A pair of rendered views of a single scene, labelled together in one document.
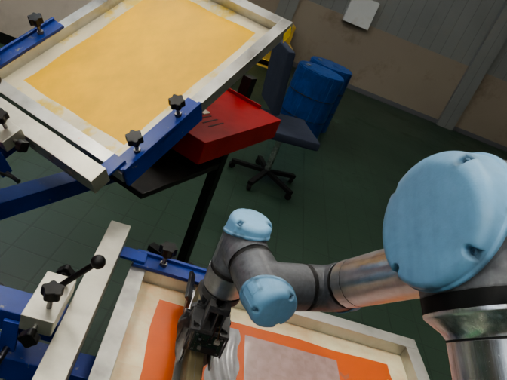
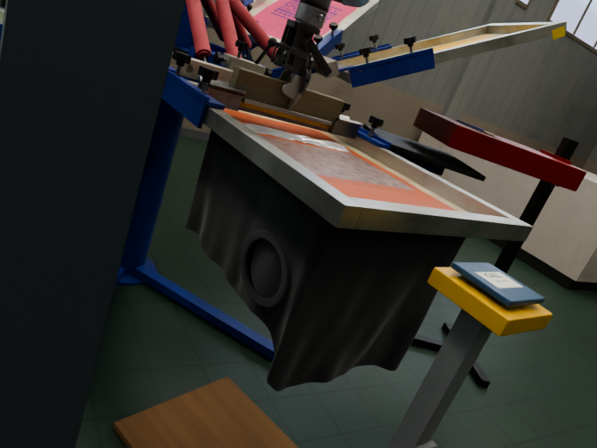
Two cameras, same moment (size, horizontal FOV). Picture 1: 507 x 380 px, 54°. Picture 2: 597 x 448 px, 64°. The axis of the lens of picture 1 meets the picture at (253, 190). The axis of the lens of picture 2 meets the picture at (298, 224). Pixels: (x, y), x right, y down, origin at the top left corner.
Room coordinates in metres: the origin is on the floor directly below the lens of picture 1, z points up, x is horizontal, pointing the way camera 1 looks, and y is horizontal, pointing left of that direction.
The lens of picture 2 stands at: (0.14, -1.21, 1.17)
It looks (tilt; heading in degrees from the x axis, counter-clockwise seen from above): 19 degrees down; 58
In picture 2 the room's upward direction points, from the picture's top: 21 degrees clockwise
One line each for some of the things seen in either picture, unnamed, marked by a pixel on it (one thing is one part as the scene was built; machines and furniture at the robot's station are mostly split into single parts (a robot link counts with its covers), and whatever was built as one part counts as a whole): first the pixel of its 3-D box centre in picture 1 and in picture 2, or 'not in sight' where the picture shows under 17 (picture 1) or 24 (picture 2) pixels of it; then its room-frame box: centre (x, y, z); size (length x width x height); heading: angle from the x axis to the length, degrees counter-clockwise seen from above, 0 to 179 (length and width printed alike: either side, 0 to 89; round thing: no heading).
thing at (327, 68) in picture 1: (313, 98); not in sight; (5.64, -0.23, 0.39); 1.06 x 0.67 x 0.78; 3
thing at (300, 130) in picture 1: (284, 121); not in sight; (3.87, -0.02, 0.56); 0.65 x 0.62 x 1.12; 92
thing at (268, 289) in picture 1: (271, 286); not in sight; (0.63, -0.08, 1.32); 0.11 x 0.11 x 0.08; 31
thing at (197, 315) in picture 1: (212, 315); (297, 48); (0.70, -0.02, 1.16); 0.09 x 0.08 x 0.12; 10
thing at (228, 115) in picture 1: (200, 113); (493, 147); (1.91, 0.33, 1.06); 0.61 x 0.46 x 0.12; 160
